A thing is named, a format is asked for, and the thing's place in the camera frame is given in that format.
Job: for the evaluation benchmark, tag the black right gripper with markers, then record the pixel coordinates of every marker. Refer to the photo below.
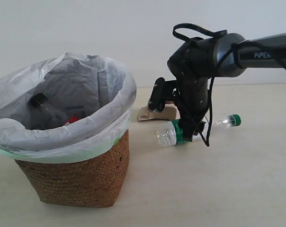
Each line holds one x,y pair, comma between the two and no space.
194,96

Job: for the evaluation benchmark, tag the green label water bottle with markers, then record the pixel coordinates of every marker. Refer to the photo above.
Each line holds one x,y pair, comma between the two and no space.
170,134

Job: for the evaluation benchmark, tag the brown paper cup carrier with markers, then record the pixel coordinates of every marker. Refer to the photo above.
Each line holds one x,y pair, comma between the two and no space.
170,112

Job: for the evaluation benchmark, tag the red label soda bottle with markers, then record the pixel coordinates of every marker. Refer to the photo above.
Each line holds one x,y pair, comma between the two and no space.
51,115

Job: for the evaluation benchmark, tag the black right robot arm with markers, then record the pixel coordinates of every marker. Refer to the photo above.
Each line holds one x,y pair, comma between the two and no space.
197,62

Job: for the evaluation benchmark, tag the woven wicker basket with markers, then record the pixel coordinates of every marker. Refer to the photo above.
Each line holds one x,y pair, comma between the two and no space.
93,183

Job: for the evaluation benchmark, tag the green and white plastic liner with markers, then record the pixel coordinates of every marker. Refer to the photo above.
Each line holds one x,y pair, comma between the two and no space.
81,151

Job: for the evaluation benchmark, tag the white plastic bin liner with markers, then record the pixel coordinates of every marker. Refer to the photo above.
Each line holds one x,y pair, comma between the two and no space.
95,88

